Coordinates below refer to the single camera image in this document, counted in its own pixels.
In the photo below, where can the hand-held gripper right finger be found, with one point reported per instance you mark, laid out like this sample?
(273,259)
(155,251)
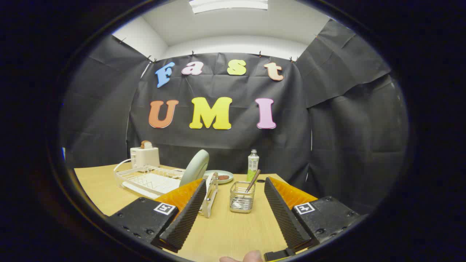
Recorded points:
(284,218)

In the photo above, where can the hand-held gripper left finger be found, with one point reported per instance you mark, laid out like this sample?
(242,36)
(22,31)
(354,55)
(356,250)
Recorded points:
(185,222)

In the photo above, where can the white dish rack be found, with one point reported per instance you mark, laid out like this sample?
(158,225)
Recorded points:
(153,180)

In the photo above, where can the mint green plate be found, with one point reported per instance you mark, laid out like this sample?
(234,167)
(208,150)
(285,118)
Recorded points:
(196,167)

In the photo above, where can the pale plate with food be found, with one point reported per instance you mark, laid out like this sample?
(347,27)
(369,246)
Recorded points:
(226,173)

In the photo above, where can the brown food piece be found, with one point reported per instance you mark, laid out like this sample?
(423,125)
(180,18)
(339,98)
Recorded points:
(223,177)

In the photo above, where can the green tea bottle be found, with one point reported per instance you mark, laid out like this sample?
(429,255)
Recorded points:
(252,163)

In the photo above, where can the white toaster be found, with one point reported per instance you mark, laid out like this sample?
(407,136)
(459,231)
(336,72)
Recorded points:
(145,157)

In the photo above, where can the bread slice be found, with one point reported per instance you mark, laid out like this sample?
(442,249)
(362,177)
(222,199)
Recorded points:
(146,144)

